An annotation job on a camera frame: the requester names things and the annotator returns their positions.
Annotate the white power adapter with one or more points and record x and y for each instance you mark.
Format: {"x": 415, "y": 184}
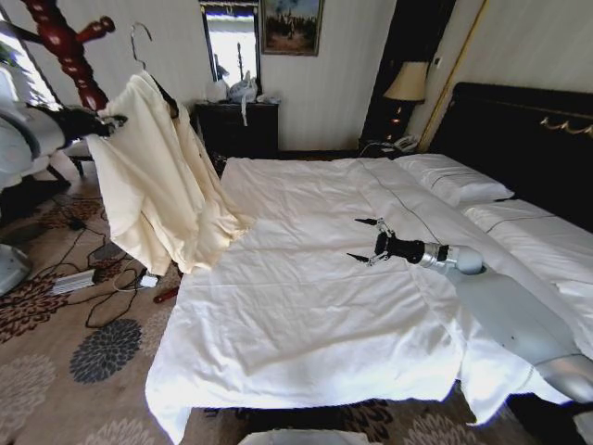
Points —
{"x": 148, "y": 281}

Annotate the white robot front shell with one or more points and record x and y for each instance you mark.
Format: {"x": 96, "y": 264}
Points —
{"x": 296, "y": 438}

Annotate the wall mirror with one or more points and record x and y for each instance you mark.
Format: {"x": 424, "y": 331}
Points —
{"x": 231, "y": 41}

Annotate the white power strip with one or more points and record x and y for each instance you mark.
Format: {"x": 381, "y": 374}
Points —
{"x": 73, "y": 283}

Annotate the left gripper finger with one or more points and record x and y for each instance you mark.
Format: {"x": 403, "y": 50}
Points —
{"x": 115, "y": 119}
{"x": 105, "y": 131}

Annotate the red wooden coat rack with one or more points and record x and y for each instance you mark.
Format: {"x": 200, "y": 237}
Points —
{"x": 76, "y": 60}

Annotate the dark wooden chair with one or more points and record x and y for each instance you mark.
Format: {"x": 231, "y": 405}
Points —
{"x": 76, "y": 160}

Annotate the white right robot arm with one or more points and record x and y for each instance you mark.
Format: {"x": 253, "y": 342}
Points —
{"x": 509, "y": 315}

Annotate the tied grey plastic bag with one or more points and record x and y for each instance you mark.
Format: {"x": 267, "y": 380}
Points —
{"x": 243, "y": 90}

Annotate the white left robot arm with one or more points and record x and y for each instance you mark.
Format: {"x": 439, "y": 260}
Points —
{"x": 44, "y": 132}

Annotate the cream garment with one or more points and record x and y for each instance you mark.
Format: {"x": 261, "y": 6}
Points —
{"x": 162, "y": 185}

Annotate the white plastic bag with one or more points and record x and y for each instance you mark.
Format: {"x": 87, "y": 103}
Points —
{"x": 216, "y": 90}

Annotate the white telephone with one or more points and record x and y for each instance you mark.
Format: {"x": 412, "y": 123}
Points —
{"x": 407, "y": 142}

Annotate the black dresser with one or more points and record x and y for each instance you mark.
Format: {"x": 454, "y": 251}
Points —
{"x": 236, "y": 132}

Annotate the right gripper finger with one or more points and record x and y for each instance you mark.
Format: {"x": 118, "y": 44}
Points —
{"x": 370, "y": 223}
{"x": 361, "y": 258}

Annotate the table lamp with cream shade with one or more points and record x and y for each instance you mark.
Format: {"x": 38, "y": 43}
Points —
{"x": 407, "y": 81}

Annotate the dark nightstand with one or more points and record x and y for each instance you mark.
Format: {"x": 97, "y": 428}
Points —
{"x": 377, "y": 150}

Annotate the white standing fan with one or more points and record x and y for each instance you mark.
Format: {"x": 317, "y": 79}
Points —
{"x": 11, "y": 271}

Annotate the red tool on floor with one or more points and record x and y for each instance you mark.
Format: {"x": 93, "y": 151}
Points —
{"x": 166, "y": 296}

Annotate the white bed duvet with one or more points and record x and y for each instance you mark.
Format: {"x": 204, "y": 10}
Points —
{"x": 301, "y": 278}

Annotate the white pillow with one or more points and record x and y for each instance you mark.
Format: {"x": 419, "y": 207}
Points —
{"x": 454, "y": 178}

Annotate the black headboard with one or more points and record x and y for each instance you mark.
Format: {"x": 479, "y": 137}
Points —
{"x": 519, "y": 134}

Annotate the crumpled white cloth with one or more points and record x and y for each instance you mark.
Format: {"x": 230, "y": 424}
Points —
{"x": 268, "y": 98}

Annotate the framed painting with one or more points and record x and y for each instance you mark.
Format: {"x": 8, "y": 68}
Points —
{"x": 291, "y": 25}

